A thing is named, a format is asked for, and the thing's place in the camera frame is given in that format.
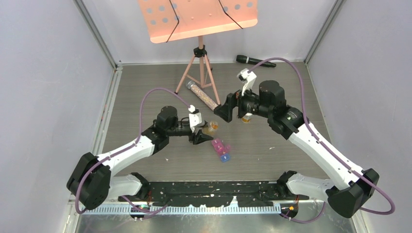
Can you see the black microphone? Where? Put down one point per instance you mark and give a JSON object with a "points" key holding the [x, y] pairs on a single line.
{"points": [[253, 61]]}

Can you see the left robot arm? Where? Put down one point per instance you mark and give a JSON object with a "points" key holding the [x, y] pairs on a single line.
{"points": [[95, 180]]}

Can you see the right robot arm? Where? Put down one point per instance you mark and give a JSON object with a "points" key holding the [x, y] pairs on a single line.
{"points": [[347, 188]]}

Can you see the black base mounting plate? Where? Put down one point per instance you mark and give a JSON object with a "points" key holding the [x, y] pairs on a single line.
{"points": [[218, 194]]}

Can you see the white vitamin pill bottle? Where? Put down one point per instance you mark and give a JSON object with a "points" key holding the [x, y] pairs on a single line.
{"points": [[246, 118]]}

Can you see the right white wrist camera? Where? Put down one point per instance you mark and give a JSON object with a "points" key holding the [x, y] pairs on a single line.
{"points": [[247, 78]]}

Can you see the pink blue weekly pill organizer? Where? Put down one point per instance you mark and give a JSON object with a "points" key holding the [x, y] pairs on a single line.
{"points": [[221, 149]]}

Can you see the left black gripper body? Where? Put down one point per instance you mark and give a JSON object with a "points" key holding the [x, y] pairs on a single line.
{"points": [[191, 137]]}

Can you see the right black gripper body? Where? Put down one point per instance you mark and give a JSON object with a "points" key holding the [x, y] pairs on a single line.
{"points": [[248, 104]]}

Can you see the small amber pill bottle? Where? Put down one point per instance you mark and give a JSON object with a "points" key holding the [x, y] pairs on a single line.
{"points": [[210, 128]]}

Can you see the pink music stand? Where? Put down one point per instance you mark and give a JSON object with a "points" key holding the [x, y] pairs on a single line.
{"points": [[171, 20]]}

